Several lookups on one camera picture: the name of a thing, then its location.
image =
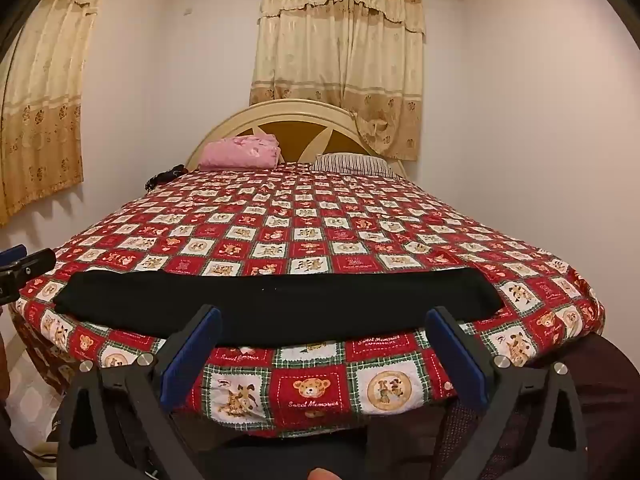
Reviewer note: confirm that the cream wooden headboard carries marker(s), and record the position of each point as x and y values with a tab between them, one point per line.
310	130

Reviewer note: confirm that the striped pillow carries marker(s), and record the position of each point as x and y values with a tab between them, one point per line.
350	164

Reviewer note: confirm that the black pants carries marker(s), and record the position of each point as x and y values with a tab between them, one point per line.
280	305

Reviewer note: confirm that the pink folded blanket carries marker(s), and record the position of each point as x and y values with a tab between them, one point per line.
240	152

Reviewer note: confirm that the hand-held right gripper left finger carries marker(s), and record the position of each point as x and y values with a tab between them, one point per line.
192	355

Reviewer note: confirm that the beige patterned side curtain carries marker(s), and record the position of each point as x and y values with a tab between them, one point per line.
45	110

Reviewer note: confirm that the small dark object on bed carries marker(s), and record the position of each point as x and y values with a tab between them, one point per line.
165	176

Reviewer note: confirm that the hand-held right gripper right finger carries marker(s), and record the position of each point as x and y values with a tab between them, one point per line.
457	355

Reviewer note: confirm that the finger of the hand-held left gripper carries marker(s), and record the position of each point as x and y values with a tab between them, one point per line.
30	265

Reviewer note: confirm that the beige patterned window curtain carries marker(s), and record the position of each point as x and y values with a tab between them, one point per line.
340	50

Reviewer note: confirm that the dark maroon cloth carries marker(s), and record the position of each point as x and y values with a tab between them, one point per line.
610	400

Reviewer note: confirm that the person's right hand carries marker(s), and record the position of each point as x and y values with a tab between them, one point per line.
326	475

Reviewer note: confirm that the red checked printed blanket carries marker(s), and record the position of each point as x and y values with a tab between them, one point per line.
310	240

